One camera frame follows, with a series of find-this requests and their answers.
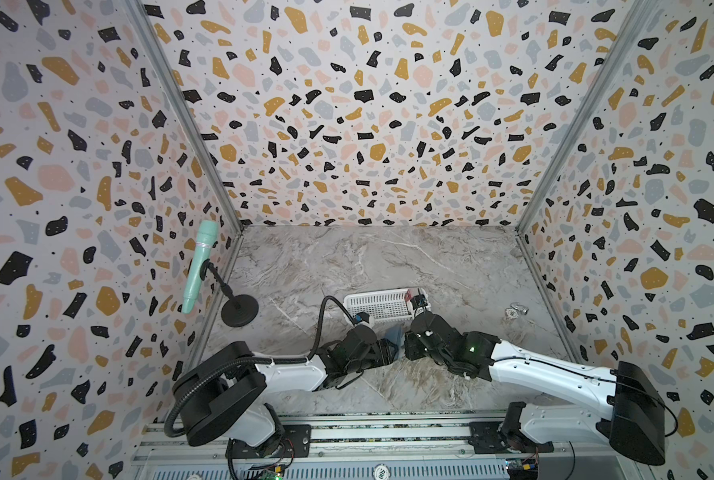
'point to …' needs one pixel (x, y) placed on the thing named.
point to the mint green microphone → (207, 234)
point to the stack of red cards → (408, 296)
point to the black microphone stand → (239, 312)
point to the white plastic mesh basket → (383, 305)
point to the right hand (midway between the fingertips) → (402, 332)
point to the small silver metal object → (515, 310)
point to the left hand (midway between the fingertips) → (399, 347)
